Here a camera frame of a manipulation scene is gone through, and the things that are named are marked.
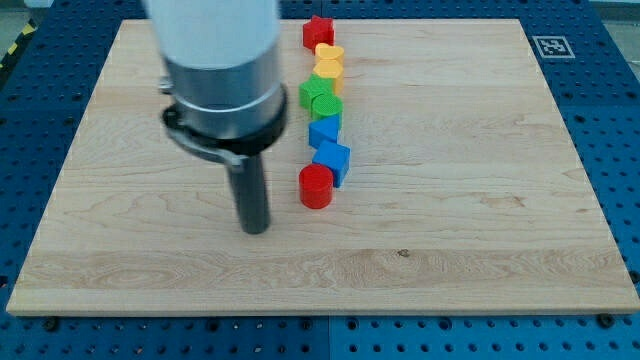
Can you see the black clamp ring mount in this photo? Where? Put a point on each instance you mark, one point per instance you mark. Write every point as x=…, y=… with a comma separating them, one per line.
x=228, y=136

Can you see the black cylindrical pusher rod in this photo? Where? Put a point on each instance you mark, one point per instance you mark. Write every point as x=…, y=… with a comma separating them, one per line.
x=247, y=179

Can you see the red cylinder block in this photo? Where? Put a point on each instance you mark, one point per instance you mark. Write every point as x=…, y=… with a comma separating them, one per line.
x=316, y=186

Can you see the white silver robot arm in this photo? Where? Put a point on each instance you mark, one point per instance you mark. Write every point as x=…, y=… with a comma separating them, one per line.
x=229, y=100

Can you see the light wooden board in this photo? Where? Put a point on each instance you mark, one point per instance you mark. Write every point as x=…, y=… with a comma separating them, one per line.
x=464, y=196

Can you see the blue cube block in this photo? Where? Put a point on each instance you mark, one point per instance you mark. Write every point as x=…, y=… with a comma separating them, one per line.
x=336, y=158

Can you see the blue triangle block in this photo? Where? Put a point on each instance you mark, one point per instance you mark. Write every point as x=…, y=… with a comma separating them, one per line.
x=325, y=129

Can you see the green cylinder block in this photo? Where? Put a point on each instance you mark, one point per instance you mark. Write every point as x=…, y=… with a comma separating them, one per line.
x=327, y=105

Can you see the green star block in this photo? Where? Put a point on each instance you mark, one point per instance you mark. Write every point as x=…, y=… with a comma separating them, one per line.
x=313, y=87

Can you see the yellow hexagon block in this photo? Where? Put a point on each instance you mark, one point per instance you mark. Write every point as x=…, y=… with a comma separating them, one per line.
x=333, y=70

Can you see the yellow heart block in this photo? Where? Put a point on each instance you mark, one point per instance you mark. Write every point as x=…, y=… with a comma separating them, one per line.
x=327, y=52

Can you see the red star block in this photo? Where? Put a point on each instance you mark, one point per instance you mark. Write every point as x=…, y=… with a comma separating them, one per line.
x=318, y=30

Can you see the white fiducial marker tag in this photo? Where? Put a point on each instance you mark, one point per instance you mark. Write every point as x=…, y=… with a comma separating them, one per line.
x=553, y=47

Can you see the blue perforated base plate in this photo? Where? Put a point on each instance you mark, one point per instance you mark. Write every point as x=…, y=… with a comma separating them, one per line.
x=56, y=68

